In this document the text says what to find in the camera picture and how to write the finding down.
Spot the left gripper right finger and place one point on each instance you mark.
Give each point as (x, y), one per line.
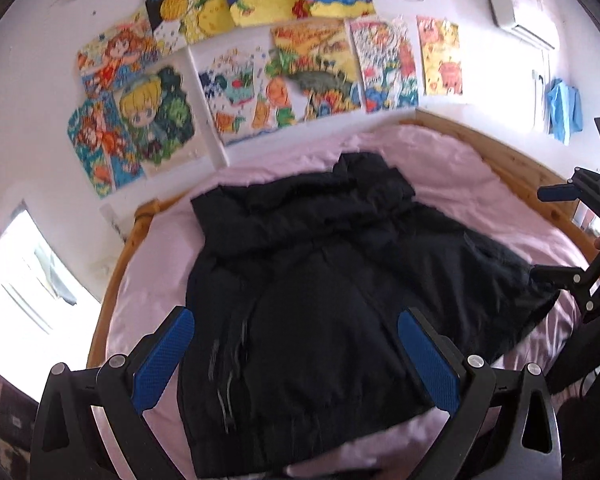
(502, 423)

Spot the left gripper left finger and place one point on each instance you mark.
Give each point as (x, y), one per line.
(66, 442)

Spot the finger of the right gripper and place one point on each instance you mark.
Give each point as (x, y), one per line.
(576, 281)
(584, 185)

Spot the black puffer jacket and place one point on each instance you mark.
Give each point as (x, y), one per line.
(296, 297)

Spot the blue hanging cloth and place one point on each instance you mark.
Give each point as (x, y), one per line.
(564, 108)

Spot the pink duvet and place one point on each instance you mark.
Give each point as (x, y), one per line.
(446, 174)

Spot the window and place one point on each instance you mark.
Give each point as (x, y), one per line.
(46, 316)

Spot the white air conditioner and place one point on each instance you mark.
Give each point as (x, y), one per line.
(527, 21)

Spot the bears and chicks drawing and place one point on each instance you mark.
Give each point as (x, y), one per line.
(441, 61)

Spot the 2024 calendar drawing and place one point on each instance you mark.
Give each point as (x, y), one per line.
(387, 63)

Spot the red-haired mermaid drawing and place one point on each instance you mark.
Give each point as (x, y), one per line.
(104, 146)

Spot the landscape hill drawing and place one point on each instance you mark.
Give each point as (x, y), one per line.
(316, 55)

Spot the orange slices drawing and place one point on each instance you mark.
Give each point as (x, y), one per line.
(246, 92)

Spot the red-haired girl drawing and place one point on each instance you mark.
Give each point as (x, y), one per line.
(117, 55)

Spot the pineapple yellow drawing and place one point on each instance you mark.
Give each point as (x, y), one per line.
(176, 24)

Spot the wooden bed frame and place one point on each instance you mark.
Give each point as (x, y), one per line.
(521, 173)

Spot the white wall socket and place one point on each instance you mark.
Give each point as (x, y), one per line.
(112, 220)

